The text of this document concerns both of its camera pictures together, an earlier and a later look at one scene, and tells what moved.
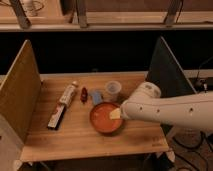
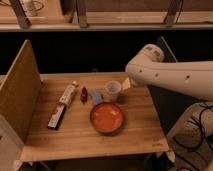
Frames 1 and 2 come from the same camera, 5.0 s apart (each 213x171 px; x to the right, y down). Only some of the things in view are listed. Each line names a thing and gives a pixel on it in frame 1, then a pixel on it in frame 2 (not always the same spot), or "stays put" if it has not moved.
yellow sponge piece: (115, 114) to (126, 84)
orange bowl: (100, 120) stays put
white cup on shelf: (31, 7) stays put
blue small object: (96, 98) stays put
